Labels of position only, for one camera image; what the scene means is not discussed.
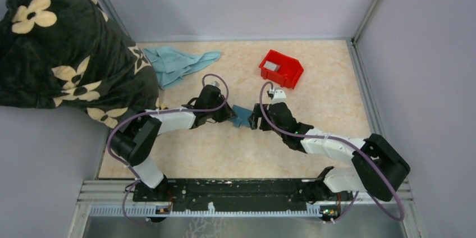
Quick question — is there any teal card holder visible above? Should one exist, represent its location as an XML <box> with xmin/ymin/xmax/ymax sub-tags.
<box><xmin>228</xmin><ymin>105</ymin><xmax>253</xmax><ymax>128</ymax></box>

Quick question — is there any red plastic bin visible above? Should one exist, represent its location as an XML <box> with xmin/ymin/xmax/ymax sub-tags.
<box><xmin>259</xmin><ymin>49</ymin><xmax>304</xmax><ymax>89</ymax></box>

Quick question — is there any light blue cloth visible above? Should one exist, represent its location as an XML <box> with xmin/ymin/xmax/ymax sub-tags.
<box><xmin>143</xmin><ymin>45</ymin><xmax>222</xmax><ymax>90</ymax></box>

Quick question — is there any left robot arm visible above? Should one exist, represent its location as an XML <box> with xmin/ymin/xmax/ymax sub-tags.
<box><xmin>107</xmin><ymin>85</ymin><xmax>236</xmax><ymax>201</ymax></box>

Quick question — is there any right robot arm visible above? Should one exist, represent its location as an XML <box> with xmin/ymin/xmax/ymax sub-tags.
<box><xmin>248</xmin><ymin>103</ymin><xmax>410</xmax><ymax>202</ymax></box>

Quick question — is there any silver credit cards stack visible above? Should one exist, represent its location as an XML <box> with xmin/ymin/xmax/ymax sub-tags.
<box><xmin>263</xmin><ymin>61</ymin><xmax>280</xmax><ymax>72</ymax></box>

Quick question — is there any black floral blanket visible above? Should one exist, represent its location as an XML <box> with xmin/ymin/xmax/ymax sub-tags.
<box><xmin>1</xmin><ymin>0</ymin><xmax>161</xmax><ymax>128</ymax></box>

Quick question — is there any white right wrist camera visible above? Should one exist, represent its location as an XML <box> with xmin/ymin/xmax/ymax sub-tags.
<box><xmin>267</xmin><ymin>88</ymin><xmax>287</xmax><ymax>105</ymax></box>

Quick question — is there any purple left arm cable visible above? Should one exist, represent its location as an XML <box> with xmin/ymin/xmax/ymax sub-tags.
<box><xmin>106</xmin><ymin>74</ymin><xmax>230</xmax><ymax>227</ymax></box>

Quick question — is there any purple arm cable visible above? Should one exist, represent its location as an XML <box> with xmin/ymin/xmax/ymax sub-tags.
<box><xmin>259</xmin><ymin>81</ymin><xmax>406</xmax><ymax>224</ymax></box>
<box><xmin>106</xmin><ymin>74</ymin><xmax>230</xmax><ymax>227</ymax></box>

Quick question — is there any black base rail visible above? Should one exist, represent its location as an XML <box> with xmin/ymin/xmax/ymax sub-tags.
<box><xmin>132</xmin><ymin>178</ymin><xmax>354</xmax><ymax>217</ymax></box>

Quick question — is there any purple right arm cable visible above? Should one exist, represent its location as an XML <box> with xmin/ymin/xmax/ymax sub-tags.
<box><xmin>259</xmin><ymin>81</ymin><xmax>406</xmax><ymax>224</ymax></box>

